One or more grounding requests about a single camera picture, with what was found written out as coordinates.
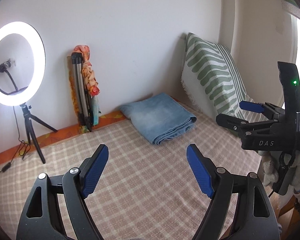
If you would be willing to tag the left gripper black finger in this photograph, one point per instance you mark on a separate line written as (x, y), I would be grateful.
(243, 126)

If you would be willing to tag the light blue denim pants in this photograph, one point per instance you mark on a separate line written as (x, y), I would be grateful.
(159, 118)

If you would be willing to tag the white knit gloved hand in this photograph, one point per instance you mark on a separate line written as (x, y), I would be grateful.
(271, 174)

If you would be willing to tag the green striped white pillow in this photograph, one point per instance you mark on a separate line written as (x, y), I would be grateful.
(212, 81)

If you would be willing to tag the beige checkered bed blanket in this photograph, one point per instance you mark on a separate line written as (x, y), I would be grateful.
(146, 191)

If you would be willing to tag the folded silver tripod stand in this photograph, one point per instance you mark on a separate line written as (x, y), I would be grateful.
(84, 112)

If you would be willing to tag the black wall socket plug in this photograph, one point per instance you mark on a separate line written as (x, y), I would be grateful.
(4, 69)

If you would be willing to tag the white ring light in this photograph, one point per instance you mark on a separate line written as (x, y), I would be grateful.
(22, 45)

